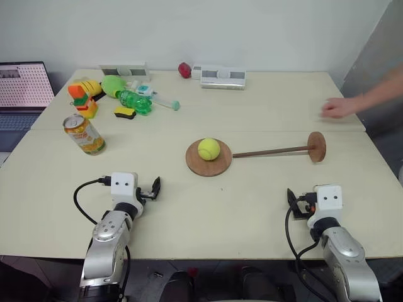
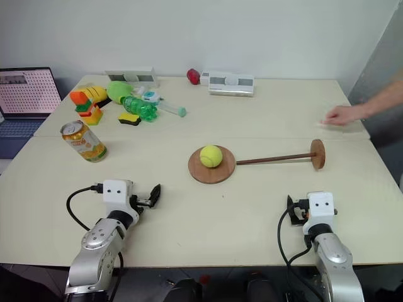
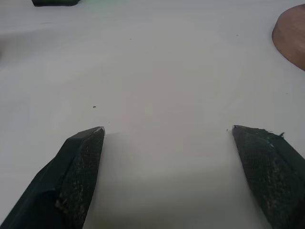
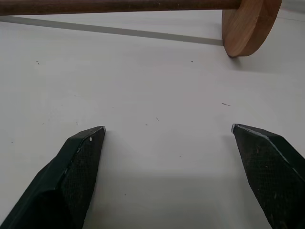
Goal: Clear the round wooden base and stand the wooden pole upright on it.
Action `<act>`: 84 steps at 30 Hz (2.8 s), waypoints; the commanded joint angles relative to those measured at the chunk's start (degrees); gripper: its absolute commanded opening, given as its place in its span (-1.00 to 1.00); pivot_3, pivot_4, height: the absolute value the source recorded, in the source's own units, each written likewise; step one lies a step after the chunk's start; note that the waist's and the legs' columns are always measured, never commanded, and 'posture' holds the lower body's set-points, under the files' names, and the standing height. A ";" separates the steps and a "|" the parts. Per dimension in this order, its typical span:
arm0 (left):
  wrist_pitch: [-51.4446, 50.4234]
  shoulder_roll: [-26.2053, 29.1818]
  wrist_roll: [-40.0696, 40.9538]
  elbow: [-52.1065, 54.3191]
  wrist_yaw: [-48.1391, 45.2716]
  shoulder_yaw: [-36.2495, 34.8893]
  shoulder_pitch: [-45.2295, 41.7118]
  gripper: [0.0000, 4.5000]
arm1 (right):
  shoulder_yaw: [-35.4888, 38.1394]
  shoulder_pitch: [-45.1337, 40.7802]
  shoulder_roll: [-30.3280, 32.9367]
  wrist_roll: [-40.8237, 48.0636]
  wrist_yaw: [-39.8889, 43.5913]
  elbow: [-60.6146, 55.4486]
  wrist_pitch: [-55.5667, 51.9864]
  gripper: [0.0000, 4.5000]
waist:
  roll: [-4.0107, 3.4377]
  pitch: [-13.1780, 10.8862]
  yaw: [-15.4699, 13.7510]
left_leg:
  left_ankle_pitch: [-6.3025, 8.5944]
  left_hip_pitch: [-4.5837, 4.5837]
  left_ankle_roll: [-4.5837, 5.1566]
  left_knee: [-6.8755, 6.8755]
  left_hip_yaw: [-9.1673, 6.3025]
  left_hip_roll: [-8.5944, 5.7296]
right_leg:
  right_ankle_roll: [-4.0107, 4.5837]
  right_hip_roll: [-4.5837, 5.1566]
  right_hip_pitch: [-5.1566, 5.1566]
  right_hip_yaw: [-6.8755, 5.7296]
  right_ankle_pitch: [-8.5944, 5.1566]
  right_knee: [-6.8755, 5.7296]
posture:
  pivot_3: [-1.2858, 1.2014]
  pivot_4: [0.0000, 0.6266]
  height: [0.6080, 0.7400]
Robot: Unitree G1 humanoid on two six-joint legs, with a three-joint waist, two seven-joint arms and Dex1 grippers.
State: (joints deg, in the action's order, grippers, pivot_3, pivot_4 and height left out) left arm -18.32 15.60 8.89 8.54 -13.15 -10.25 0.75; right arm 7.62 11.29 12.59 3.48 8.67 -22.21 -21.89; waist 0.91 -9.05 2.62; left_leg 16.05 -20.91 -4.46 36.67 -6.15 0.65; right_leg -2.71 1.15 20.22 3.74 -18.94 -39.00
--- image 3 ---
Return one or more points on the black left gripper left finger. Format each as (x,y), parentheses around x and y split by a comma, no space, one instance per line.
(59,183)

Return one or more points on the round brown wooden base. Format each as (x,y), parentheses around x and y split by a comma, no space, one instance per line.
(291,38)

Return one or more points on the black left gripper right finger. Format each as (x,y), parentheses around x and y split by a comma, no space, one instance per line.
(274,176)

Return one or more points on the flat black object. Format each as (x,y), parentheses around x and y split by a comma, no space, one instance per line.
(55,2)

